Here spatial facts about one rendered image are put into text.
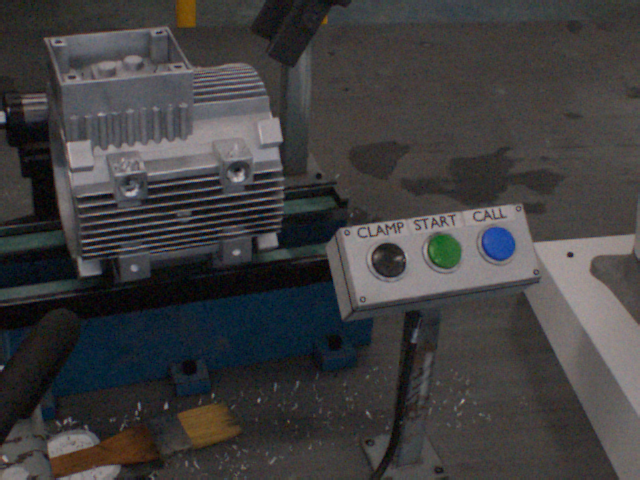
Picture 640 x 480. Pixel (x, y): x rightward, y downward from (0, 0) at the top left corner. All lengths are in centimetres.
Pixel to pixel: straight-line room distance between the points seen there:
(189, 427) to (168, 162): 27
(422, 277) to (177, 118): 28
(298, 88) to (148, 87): 46
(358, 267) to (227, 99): 25
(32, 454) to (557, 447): 67
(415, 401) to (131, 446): 28
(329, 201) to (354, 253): 35
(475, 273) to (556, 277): 34
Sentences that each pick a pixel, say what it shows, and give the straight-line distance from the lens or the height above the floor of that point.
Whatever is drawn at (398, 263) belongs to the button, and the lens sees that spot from 94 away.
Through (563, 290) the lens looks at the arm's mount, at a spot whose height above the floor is 87.
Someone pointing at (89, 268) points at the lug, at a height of 96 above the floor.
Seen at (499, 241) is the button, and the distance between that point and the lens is 98.
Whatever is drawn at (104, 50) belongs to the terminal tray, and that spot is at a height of 113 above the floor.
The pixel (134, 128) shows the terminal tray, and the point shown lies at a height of 109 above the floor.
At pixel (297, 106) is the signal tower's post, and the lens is 150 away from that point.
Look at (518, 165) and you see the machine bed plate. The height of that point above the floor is 80.
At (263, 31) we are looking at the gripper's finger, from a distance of 107.
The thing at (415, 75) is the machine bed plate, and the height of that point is 80.
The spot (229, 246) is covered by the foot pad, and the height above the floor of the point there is 98.
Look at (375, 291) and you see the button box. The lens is 94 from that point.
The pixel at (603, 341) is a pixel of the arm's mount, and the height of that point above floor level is 88.
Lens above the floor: 161
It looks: 35 degrees down
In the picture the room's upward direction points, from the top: 4 degrees clockwise
